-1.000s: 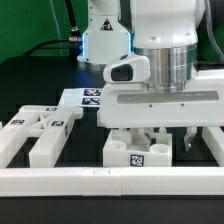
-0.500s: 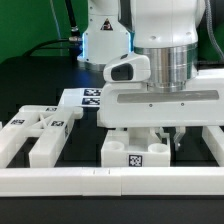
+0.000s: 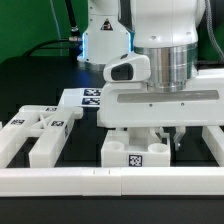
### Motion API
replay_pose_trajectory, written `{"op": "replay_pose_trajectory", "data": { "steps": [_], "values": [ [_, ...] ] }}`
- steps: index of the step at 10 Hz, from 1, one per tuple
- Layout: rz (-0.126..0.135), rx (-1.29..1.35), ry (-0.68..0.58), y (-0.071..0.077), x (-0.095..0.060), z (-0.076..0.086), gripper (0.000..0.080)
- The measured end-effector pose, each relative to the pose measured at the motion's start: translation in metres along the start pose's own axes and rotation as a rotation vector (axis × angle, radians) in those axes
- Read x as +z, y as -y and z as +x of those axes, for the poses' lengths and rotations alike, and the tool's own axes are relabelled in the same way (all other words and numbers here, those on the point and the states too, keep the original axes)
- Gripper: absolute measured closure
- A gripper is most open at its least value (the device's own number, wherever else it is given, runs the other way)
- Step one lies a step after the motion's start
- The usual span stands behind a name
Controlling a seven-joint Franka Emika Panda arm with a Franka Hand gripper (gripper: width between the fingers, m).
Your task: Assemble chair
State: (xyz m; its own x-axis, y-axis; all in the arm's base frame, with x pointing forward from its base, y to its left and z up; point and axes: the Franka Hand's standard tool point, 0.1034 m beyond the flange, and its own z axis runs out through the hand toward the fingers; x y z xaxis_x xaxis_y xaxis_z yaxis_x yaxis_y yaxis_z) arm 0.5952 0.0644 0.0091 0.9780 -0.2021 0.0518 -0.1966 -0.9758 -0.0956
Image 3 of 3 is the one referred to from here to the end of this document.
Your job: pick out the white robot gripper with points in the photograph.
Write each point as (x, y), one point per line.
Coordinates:
(130, 104)

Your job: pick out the white chair seat part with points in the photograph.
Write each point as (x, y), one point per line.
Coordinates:
(134, 148)

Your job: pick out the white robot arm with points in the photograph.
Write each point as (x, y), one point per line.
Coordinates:
(158, 83)

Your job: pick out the white right obstacle wall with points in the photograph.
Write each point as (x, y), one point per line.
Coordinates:
(214, 139)

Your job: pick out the white obstacle wall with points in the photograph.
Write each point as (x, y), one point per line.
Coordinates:
(81, 181)
(214, 139)

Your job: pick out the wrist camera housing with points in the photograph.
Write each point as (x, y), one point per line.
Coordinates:
(130, 67)

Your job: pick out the white front obstacle wall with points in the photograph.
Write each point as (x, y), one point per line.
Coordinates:
(81, 181)

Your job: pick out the white marker base plate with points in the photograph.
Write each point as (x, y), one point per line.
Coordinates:
(80, 97)

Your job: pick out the white chair back frame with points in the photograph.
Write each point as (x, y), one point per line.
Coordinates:
(50, 125)

